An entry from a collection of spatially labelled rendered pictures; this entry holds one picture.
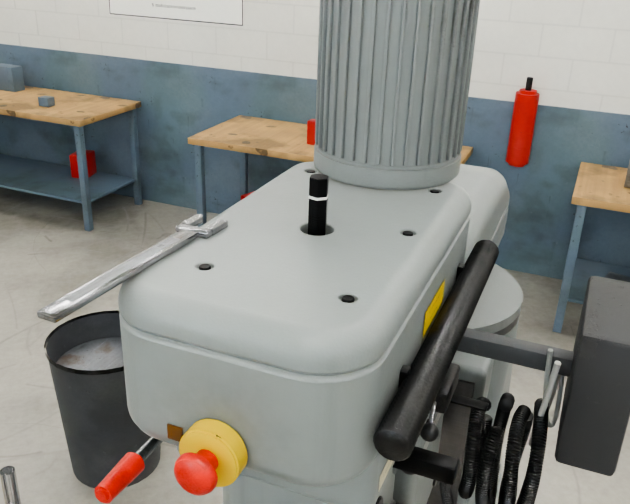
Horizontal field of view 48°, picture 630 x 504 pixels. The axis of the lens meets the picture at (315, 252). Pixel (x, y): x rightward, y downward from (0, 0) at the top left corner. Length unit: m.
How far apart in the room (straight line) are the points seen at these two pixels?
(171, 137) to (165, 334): 5.44
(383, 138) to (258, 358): 0.39
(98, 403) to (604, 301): 2.25
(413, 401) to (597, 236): 4.57
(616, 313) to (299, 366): 0.58
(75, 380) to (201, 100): 3.33
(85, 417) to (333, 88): 2.33
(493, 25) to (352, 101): 4.08
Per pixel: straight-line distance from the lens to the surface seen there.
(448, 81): 0.89
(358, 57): 0.87
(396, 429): 0.61
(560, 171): 5.05
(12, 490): 1.35
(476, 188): 1.36
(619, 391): 1.01
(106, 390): 2.93
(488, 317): 1.32
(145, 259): 0.68
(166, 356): 0.64
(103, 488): 0.72
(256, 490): 0.87
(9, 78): 6.54
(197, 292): 0.63
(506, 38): 4.94
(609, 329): 1.00
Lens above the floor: 2.18
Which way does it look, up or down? 24 degrees down
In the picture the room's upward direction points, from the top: 2 degrees clockwise
